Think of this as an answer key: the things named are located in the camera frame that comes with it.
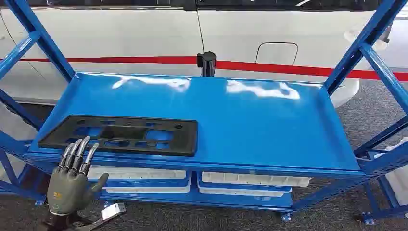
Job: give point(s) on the black plastic cutout plate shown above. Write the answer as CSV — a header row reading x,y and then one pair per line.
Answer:
x,y
185,137

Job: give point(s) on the red barrier belt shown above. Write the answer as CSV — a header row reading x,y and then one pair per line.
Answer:
x,y
271,67

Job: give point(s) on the black stanchion post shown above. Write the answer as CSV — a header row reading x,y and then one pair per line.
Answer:
x,y
207,63

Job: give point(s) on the low white plastic bin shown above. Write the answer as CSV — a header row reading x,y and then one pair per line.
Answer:
x,y
239,192
146,190

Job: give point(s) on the tall white plastic bin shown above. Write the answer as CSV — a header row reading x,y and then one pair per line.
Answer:
x,y
137,173
255,179

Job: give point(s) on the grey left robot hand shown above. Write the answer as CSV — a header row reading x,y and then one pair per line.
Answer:
x,y
67,191

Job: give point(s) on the white plastic crate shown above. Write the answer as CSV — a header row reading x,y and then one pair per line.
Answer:
x,y
400,185
398,146

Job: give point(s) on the blue rack with blue bins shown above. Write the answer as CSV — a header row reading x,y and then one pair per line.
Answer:
x,y
242,127

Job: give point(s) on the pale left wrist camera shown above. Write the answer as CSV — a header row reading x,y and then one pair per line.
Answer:
x,y
113,211

